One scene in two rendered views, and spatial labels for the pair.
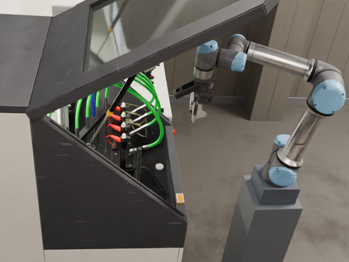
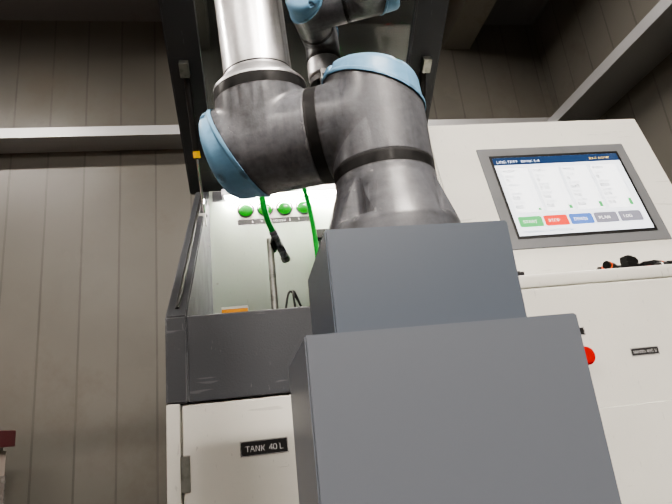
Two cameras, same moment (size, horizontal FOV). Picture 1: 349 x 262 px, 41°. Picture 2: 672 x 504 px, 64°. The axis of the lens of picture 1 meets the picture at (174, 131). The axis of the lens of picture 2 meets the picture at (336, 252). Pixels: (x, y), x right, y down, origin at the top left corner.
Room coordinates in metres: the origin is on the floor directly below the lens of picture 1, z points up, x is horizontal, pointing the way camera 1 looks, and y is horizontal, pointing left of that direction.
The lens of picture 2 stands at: (1.66, -1.09, 0.73)
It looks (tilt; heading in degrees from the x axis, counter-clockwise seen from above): 17 degrees up; 92
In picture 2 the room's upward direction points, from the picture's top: 6 degrees counter-clockwise
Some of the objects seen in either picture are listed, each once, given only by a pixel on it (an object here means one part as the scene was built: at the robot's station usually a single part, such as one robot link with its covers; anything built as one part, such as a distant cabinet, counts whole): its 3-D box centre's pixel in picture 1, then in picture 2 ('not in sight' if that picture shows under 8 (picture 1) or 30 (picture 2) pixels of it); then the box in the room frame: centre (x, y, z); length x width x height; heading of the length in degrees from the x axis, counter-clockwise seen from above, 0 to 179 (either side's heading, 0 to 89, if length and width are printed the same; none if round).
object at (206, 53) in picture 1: (206, 54); (321, 41); (1.65, -0.09, 1.53); 0.09 x 0.08 x 0.11; 80
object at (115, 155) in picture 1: (122, 155); not in sight; (1.71, 0.24, 0.91); 0.34 x 0.10 x 0.15; 10
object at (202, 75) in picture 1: (203, 71); (326, 73); (1.65, -0.08, 1.45); 0.08 x 0.08 x 0.05
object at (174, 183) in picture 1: (172, 178); (350, 344); (1.63, -0.02, 0.87); 0.62 x 0.04 x 0.16; 10
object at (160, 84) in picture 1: (147, 82); (633, 283); (2.31, 0.19, 0.96); 0.70 x 0.22 x 0.03; 10
